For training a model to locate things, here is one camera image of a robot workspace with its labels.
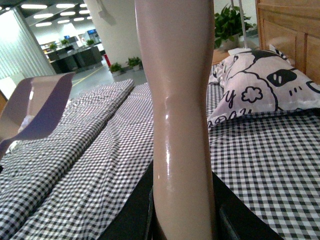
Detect white lamp pole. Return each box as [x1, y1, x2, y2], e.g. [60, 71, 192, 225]
[238, 0, 250, 49]

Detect folded checkered blanket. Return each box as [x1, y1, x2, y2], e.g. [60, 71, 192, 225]
[0, 78, 136, 216]

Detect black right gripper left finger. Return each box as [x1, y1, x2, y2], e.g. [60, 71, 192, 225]
[99, 162, 154, 240]

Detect beige plastic dustpan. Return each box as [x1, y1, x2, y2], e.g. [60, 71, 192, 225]
[0, 72, 75, 157]

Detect small floor plant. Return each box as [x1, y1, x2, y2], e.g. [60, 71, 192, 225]
[109, 62, 124, 77]
[126, 56, 142, 72]

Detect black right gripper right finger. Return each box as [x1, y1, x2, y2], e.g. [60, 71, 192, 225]
[212, 173, 282, 240]

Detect black white checkered bedsheet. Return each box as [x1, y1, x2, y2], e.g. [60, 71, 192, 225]
[14, 62, 320, 240]

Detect beige hand brush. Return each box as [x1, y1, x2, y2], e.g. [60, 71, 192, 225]
[135, 0, 218, 240]

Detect green potted plant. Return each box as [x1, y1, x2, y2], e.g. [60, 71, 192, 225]
[214, 5, 243, 50]

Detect small floor plant right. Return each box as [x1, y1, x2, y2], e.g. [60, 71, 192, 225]
[126, 56, 142, 72]

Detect white round pillar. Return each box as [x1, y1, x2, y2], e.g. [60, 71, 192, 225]
[84, 0, 141, 65]

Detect small floor plant left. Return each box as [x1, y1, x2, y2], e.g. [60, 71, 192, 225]
[109, 62, 124, 77]

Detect far wooden bedside table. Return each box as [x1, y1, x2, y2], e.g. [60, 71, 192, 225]
[211, 48, 260, 66]

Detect cartoon print pillow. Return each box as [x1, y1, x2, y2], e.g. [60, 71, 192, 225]
[207, 50, 320, 128]

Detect wooden bed frame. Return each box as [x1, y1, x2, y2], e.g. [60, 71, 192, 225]
[255, 0, 320, 84]

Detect dark office counter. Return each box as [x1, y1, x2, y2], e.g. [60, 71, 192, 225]
[47, 46, 103, 74]

